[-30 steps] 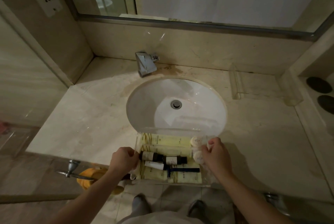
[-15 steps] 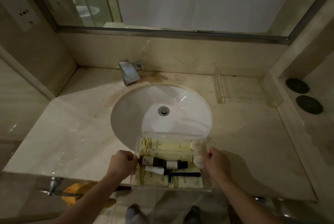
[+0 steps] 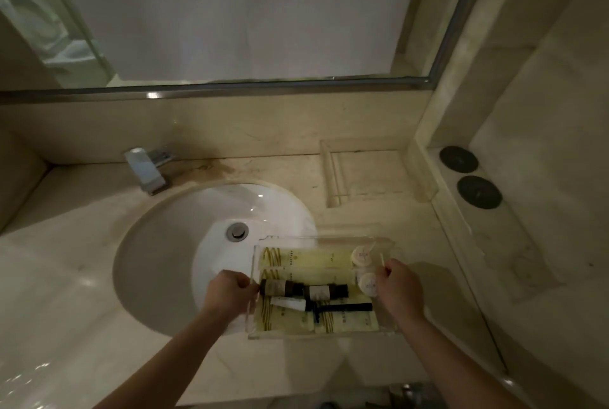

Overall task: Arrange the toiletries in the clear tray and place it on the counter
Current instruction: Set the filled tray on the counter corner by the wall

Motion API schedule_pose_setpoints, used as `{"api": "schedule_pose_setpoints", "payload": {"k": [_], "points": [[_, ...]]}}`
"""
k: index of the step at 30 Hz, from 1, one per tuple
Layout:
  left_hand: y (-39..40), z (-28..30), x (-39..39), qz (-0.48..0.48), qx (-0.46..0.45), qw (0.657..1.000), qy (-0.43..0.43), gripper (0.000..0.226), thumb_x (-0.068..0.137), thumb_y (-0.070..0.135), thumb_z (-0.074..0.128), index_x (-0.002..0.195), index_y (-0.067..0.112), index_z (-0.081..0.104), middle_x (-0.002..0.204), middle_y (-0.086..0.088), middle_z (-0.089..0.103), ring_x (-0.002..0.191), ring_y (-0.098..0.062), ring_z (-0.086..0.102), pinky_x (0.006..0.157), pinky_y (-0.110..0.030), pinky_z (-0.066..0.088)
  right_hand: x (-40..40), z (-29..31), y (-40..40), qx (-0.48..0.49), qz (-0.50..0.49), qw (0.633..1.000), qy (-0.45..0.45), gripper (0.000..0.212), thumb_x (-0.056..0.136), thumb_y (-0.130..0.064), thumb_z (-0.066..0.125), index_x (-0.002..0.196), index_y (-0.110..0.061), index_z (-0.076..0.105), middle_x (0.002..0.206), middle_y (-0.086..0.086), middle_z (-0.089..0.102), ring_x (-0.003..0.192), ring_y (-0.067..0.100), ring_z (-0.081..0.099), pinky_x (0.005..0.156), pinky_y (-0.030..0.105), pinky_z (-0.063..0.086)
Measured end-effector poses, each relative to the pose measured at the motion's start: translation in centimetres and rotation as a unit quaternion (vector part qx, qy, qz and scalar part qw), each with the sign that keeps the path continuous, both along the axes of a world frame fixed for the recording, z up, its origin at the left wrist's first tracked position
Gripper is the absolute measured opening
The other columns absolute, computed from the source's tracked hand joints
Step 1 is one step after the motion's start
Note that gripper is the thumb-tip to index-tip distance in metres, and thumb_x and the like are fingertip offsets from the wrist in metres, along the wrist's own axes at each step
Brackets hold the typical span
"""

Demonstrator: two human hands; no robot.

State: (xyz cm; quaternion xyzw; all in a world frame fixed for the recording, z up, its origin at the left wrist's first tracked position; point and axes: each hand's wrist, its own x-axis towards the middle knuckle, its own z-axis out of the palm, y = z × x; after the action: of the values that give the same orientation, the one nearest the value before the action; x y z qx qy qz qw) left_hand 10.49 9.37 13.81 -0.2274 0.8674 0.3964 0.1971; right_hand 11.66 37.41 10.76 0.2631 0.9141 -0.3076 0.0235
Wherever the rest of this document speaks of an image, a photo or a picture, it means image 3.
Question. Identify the person's right hand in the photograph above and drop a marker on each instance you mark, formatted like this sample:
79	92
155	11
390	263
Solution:
402	289

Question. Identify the person's left hand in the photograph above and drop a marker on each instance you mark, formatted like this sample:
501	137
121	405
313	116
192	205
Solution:
230	294

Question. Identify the black-capped bottle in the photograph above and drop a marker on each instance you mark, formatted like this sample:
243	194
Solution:
280	287
328	292

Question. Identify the black comb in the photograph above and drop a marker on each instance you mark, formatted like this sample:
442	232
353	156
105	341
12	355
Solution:
347	307

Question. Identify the small white tube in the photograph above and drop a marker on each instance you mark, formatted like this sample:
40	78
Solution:
288	304

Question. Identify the white sink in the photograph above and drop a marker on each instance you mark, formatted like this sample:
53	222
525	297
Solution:
157	261

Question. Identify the transparent tray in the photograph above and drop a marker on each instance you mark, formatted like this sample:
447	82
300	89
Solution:
323	335

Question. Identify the person's right forearm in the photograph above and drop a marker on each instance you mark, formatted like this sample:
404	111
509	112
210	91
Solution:
457	366

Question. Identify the person's left forearm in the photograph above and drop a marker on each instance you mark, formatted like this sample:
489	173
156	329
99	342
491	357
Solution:
166	366

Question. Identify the clear acrylic tray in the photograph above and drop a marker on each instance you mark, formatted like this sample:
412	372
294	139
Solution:
333	175

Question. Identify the chrome drain stopper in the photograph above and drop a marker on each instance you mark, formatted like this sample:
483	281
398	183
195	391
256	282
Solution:
237	231

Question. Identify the black round coaster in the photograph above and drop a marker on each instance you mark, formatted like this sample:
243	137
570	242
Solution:
458	159
479	192

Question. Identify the chrome faucet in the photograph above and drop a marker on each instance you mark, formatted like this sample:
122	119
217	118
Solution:
145	170

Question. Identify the white paper sheet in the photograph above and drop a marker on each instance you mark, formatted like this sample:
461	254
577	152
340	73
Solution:
238	18

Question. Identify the metal-framed wall mirror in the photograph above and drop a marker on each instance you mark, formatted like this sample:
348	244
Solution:
428	18

